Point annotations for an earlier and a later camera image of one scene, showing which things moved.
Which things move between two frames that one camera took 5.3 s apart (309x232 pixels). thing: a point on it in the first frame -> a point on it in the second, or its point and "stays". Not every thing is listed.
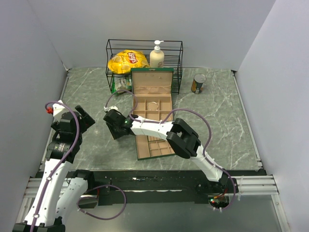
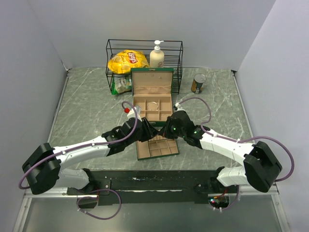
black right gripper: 115,135 -> 168,134
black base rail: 115,188 stays
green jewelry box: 153,87 stays
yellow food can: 197,84 stays
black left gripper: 85,121 -> 150,132
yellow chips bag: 122,62 stays
